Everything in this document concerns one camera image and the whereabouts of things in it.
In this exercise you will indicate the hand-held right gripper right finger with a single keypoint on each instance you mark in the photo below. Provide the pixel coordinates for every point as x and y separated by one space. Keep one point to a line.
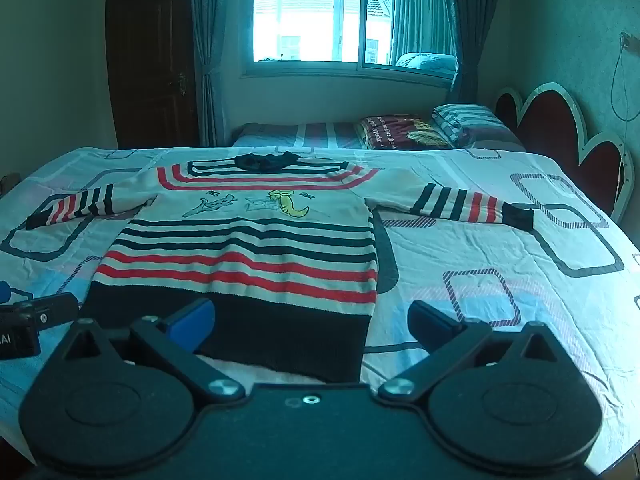
429 326

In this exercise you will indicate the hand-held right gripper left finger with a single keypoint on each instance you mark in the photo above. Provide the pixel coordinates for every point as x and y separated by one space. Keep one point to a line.
192 324

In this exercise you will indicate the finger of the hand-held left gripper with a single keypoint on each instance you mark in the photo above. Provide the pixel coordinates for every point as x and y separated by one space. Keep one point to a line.
52 307

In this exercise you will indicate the striped knit sweater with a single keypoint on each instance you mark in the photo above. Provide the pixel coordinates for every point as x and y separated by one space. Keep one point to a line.
240 260

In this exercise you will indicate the printed white bed sheet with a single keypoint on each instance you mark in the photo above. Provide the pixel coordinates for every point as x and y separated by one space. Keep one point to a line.
500 260

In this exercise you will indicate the red printed folded blanket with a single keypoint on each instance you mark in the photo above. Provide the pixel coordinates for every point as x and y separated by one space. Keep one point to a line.
400 132

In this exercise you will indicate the striped pillow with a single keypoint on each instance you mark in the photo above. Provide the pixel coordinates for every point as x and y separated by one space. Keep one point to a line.
467 122

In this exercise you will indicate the striped bed sheet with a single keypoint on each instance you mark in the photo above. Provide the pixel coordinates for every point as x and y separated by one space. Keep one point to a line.
300 136

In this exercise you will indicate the red scalloped headboard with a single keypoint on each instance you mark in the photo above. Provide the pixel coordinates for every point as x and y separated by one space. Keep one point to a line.
555 130

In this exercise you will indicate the blue quilt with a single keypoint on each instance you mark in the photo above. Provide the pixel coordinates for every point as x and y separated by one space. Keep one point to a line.
427 61

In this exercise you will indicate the dark wooden door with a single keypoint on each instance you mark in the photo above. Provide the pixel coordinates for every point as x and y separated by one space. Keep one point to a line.
150 55

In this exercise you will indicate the teal curtain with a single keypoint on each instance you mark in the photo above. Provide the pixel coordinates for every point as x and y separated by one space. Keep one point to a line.
465 30
207 50

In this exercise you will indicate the window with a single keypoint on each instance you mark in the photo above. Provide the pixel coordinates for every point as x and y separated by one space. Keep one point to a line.
345 15

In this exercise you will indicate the wall socket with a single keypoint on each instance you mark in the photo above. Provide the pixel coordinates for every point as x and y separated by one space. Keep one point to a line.
629 40

